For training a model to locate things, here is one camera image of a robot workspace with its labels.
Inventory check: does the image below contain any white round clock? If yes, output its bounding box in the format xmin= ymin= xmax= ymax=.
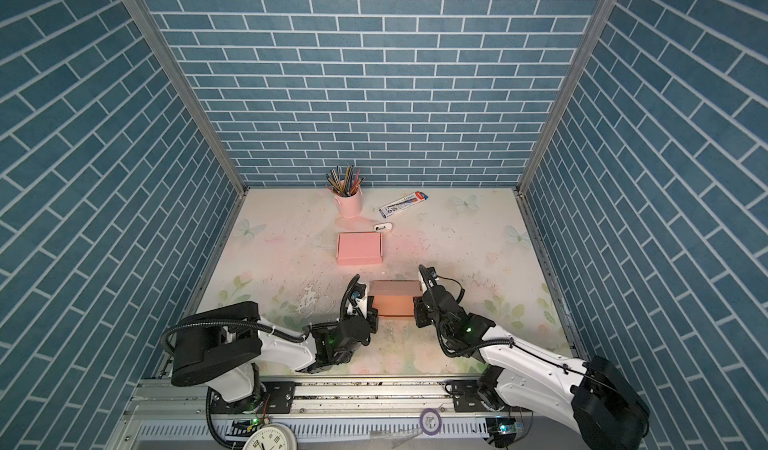
xmin=243 ymin=423 xmax=298 ymax=450

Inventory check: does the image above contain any pink paper box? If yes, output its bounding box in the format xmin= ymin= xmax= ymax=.
xmin=336 ymin=232 xmax=383 ymax=266

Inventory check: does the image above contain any coloured pencils bundle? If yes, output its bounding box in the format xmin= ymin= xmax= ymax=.
xmin=325 ymin=165 xmax=364 ymax=198

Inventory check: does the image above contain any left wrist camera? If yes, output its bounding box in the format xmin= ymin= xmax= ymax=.
xmin=350 ymin=284 xmax=368 ymax=318

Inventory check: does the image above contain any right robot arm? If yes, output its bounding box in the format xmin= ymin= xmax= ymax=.
xmin=414 ymin=282 xmax=651 ymax=449

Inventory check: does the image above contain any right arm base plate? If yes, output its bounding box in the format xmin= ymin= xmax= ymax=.
xmin=442 ymin=379 xmax=530 ymax=415

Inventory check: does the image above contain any peach paper box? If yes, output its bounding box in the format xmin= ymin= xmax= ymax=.
xmin=369 ymin=280 xmax=422 ymax=318

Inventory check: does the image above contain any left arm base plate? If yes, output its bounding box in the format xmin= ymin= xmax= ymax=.
xmin=207 ymin=381 xmax=296 ymax=415

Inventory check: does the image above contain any blue white pen box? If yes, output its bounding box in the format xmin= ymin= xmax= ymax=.
xmin=379 ymin=192 xmax=428 ymax=219

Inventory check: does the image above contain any metal base rail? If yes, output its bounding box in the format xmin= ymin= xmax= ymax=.
xmin=103 ymin=374 xmax=637 ymax=450

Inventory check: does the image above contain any pink pencil bucket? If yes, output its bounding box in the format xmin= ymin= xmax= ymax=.
xmin=333 ymin=189 xmax=363 ymax=218

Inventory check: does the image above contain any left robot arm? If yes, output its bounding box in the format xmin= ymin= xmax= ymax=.
xmin=161 ymin=297 xmax=379 ymax=404

